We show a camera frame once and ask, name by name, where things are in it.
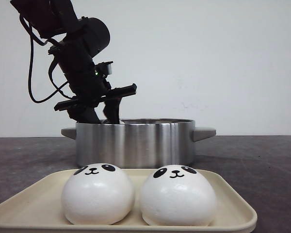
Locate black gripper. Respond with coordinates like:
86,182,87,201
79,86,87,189
54,64,137,124

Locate panda bun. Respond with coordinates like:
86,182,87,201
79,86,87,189
61,163,135,225
140,165,217,226

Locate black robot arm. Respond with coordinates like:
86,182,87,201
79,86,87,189
11,0,137,124

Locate beige plastic tray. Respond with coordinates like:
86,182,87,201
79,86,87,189
0,170,258,233

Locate grey table mat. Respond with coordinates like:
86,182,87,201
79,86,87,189
0,136,291,233

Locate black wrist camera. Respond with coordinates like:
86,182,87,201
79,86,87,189
95,61,113,78

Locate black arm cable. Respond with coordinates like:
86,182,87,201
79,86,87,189
18,13,72,104

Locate stainless steel pot grey handles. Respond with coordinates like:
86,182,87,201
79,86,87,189
61,118,216,168

